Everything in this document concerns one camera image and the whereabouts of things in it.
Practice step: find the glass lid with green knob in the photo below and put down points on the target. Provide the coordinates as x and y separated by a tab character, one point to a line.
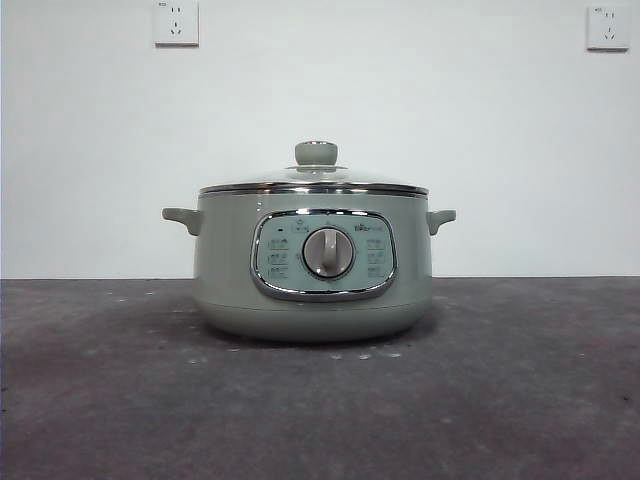
315	152

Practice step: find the sage green electric pot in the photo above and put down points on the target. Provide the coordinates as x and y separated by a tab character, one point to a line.
225	300

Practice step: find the white wall socket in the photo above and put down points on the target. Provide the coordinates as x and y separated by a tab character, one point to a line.
608	27
176	25

